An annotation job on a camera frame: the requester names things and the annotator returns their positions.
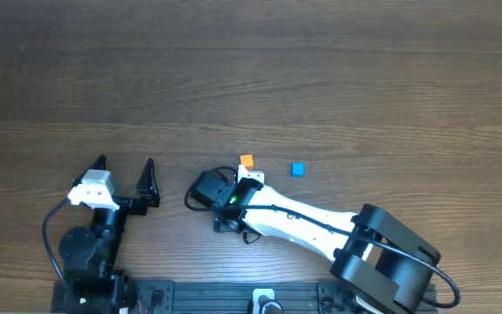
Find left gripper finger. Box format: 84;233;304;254
135;157;161;208
84;154;107;173

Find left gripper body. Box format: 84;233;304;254
112;196;148;216

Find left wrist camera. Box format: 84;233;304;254
66;168;121;211

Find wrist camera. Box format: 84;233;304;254
66;168;121;211
236;164;266;185

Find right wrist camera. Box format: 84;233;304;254
236;164;266;185

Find mounting rail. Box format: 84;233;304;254
52;279;438;314

